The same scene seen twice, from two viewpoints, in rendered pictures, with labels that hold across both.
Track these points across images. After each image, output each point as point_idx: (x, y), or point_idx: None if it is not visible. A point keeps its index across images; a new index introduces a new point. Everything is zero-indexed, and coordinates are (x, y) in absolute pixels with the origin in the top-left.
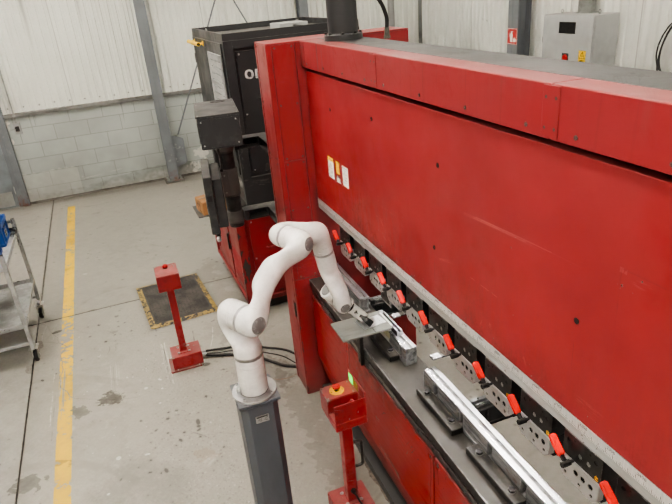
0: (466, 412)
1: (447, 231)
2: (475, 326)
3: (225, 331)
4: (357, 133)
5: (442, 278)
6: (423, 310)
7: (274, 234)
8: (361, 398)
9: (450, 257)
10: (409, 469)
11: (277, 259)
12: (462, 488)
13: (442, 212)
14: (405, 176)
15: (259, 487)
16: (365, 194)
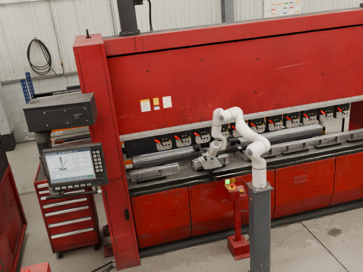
0: (272, 147)
1: (263, 81)
2: (281, 106)
3: (260, 157)
4: (185, 72)
5: (260, 101)
6: None
7: (229, 114)
8: (242, 179)
9: (266, 90)
10: None
11: (243, 120)
12: (293, 163)
13: (260, 75)
14: (233, 73)
15: (270, 231)
16: (192, 100)
